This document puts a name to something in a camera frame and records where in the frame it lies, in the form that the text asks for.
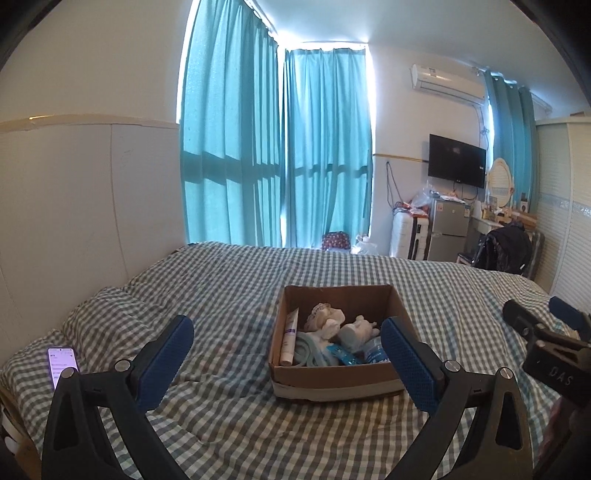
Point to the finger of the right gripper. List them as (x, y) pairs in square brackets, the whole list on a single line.
[(574, 318), (525, 323)]

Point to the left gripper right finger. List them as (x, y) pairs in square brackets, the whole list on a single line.
[(497, 445)]

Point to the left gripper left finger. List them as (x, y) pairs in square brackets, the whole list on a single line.
[(76, 445)]

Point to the clear plastic water bottle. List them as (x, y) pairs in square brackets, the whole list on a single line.
[(373, 351)]

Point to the grey folding travel hanger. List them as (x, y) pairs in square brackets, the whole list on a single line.
[(308, 351)]

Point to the white plastic bag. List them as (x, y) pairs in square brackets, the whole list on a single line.
[(324, 321)]

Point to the person's right hand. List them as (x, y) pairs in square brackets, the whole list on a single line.
[(558, 421)]

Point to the black jacket on chair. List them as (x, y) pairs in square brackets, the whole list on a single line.
[(507, 249)]

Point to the smartphone with lit screen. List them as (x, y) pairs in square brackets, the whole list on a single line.
[(60, 359)]

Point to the wooden dressing table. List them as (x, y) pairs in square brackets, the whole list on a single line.
[(506, 216)]

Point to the silver mini fridge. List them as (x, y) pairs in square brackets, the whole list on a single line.
[(449, 223)]

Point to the oval white vanity mirror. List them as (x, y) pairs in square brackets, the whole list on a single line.
[(500, 185)]

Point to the white suitcase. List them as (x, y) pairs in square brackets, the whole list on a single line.
[(409, 235)]

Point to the green checkered bed quilt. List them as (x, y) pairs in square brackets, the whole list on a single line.
[(220, 419)]

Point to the brown cardboard box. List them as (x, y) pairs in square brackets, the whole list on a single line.
[(336, 383)]

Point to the clear plastic bag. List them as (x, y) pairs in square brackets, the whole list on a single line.
[(423, 198)]

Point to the white louvered wardrobe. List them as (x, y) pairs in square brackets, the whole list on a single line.
[(563, 210)]

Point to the silver pill blister pack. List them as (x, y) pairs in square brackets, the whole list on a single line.
[(339, 355)]

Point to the dark red patterned bag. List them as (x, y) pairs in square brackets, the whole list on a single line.
[(338, 240)]

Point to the right teal curtain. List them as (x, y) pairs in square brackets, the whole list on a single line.
[(516, 139)]

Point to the teal curtain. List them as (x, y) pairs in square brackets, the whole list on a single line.
[(516, 139), (328, 145), (230, 159)]

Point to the white cream tube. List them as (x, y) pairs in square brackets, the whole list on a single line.
[(289, 339)]

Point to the white padded headboard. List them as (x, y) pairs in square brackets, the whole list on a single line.
[(87, 201)]

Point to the middle teal curtain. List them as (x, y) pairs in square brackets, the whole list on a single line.
[(328, 145)]

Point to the left teal curtain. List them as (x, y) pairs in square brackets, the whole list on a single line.
[(230, 159)]

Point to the black wall television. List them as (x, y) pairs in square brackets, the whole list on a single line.
[(457, 161)]

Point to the white wall air conditioner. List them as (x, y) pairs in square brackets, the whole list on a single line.
[(434, 81)]

